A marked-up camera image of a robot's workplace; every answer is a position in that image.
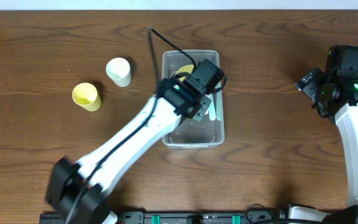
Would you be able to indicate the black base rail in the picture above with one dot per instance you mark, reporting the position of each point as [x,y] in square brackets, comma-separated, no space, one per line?
[250,216]

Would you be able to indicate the yellow plastic bowl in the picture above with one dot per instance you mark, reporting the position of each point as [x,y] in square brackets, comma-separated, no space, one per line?
[183,72]

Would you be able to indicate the pale green spoon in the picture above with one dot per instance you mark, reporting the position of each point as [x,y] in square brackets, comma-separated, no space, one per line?
[219,106]

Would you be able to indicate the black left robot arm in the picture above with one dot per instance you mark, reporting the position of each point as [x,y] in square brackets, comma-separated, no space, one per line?
[79,191]

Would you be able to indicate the yellow plastic cup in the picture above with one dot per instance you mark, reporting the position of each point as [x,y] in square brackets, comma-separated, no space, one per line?
[86,96]

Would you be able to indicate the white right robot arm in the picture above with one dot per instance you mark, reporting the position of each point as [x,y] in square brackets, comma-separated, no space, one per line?
[342,65]

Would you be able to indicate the white plastic fork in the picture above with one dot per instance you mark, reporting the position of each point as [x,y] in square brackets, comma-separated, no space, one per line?
[211,110]

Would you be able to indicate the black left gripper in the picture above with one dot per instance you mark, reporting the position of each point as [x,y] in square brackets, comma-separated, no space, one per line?
[202,106]

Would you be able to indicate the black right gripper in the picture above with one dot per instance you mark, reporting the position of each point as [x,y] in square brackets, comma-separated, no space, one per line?
[305,82]

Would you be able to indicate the white plastic cup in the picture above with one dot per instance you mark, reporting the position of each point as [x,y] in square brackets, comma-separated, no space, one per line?
[119,71]

